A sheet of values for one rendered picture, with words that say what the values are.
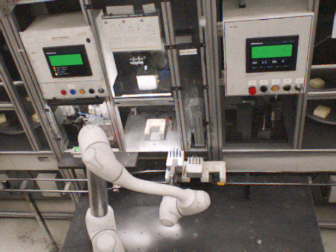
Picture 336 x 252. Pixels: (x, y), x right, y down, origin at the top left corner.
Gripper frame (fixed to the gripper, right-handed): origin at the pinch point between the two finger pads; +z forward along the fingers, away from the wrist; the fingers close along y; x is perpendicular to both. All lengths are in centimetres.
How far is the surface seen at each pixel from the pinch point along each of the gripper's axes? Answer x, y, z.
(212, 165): -22.0, -9.1, 9.5
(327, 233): -103, -96, 22
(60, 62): 59, 67, 16
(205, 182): -17.7, -12.9, -1.6
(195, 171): -12.1, -3.4, -0.9
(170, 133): 7.6, -6.0, 36.0
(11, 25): 83, 90, 20
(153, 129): 18.7, -2.7, 37.0
